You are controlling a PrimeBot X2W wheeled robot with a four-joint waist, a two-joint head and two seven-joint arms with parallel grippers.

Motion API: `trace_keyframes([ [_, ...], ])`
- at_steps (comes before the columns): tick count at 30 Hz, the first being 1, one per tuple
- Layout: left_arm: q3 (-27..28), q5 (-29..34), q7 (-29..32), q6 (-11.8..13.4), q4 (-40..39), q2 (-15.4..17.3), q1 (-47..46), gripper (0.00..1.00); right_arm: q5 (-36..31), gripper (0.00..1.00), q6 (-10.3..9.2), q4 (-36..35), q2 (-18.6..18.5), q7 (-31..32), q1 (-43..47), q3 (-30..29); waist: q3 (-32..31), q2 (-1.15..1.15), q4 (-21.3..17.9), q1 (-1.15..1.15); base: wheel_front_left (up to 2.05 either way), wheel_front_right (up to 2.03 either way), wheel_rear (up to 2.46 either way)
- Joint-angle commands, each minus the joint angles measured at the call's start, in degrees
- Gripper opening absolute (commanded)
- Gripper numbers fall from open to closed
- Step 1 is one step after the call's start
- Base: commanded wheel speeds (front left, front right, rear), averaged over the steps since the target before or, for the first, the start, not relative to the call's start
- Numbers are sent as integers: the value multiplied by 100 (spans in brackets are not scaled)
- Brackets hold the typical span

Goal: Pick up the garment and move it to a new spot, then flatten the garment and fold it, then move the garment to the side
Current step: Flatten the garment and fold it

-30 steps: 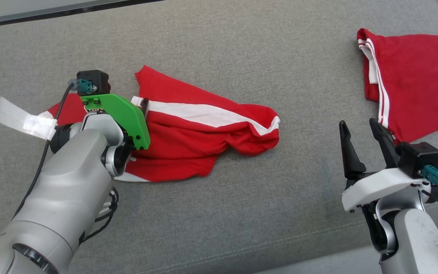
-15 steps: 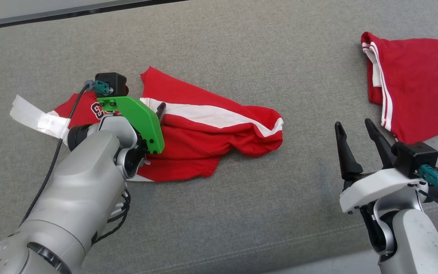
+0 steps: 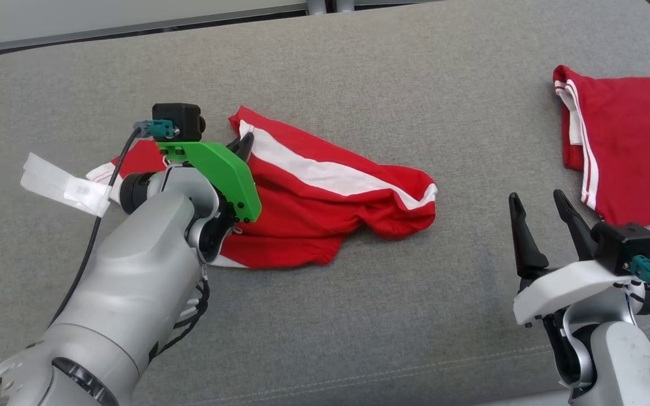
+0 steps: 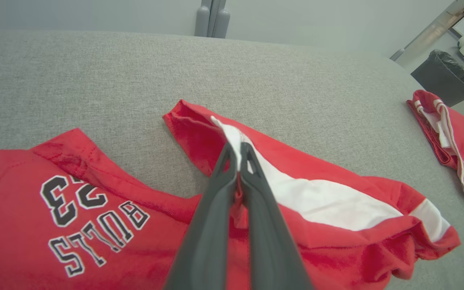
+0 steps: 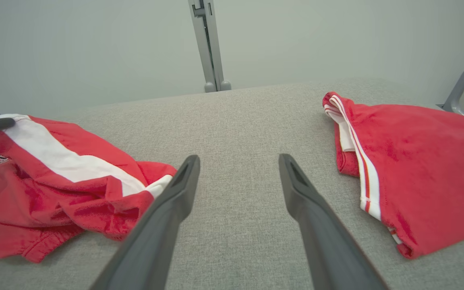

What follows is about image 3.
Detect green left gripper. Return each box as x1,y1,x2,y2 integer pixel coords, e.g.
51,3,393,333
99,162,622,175
156,131,262,222

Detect white tape flag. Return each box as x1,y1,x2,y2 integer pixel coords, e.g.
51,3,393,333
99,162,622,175
20,152,112,218

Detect red shorts with white stripe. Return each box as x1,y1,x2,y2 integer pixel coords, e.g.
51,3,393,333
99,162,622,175
85,105,438,269

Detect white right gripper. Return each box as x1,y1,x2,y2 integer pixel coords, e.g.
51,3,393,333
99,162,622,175
508,189,639,326

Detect black left arm cable bundle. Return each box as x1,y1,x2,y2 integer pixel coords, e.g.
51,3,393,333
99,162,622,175
150,265,211,361

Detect grey fabric sofa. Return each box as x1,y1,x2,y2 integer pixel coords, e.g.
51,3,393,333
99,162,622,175
0,0,650,406

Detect red white numbered jersey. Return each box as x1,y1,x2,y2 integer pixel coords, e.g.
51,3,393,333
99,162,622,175
552,65,650,227

